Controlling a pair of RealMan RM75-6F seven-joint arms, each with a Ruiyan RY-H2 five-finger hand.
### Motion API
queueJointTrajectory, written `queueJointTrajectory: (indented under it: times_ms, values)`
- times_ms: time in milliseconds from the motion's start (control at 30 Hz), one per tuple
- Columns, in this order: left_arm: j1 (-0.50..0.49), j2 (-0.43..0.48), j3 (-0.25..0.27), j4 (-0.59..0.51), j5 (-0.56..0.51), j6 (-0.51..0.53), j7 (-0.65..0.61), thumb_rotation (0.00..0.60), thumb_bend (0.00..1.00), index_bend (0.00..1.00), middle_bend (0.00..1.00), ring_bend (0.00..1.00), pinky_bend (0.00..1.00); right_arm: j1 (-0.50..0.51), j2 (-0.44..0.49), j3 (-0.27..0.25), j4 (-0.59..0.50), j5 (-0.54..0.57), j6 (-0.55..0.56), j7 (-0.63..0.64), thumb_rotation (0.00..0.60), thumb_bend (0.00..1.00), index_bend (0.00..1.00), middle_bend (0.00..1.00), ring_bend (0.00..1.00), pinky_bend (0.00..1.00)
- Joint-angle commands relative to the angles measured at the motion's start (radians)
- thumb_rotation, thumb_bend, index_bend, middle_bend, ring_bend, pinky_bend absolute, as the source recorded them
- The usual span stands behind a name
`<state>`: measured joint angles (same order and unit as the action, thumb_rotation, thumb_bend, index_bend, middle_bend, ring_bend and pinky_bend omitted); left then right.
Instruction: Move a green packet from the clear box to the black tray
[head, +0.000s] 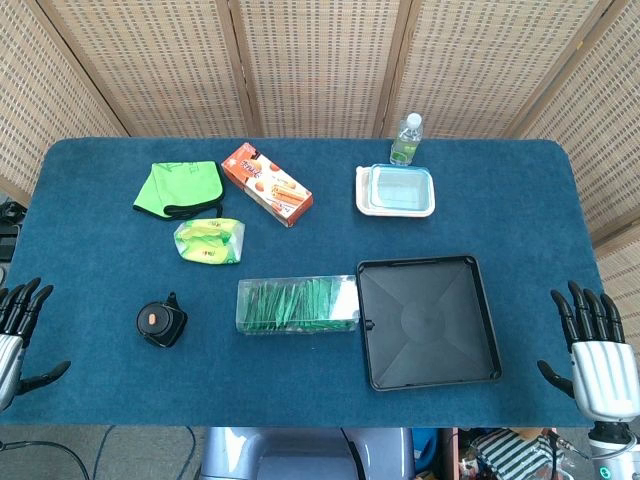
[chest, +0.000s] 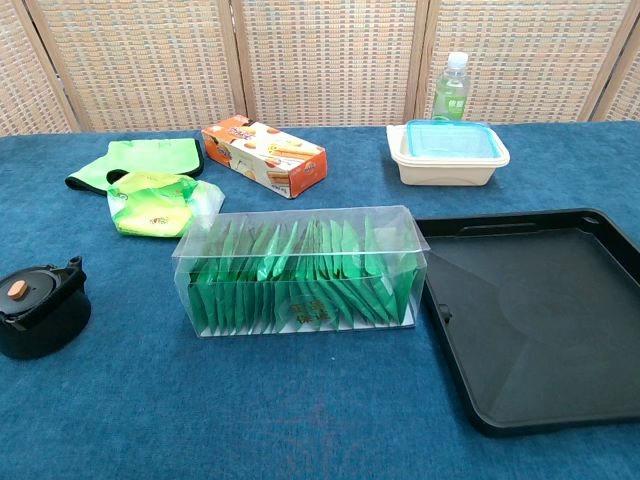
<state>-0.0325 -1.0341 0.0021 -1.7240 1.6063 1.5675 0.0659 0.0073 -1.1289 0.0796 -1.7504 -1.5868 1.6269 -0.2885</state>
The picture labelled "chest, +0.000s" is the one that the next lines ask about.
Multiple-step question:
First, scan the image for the clear box of green sachets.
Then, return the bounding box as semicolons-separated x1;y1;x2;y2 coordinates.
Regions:
171;203;427;340

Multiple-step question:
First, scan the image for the cream plastic food container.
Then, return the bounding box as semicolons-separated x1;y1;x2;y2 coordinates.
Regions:
385;121;512;188

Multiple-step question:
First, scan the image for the black plastic tray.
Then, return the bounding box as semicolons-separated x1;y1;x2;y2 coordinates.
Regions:
413;207;640;439

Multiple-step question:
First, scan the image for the orange biscuit box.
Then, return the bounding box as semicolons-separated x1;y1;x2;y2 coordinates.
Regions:
200;114;329;200

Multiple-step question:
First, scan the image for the clear box with blue lid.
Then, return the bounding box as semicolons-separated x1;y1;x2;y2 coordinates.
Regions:
404;118;499;160

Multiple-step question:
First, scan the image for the green yellow snack bag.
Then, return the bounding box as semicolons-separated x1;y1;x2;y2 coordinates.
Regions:
105;170;227;239

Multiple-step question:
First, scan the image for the woven rattan screen panel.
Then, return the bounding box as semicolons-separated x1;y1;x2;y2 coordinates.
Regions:
23;0;249;134
592;27;640;123
413;0;640;124
0;0;82;138
229;0;432;129

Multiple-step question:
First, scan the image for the green cloth with black trim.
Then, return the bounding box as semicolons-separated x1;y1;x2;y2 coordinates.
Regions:
64;137;205;194

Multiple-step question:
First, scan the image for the clear bottle with green label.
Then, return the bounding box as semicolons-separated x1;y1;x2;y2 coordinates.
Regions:
430;51;470;123

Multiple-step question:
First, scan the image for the black kettle with wooden knob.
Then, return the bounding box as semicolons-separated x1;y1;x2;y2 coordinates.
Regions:
0;255;93;361

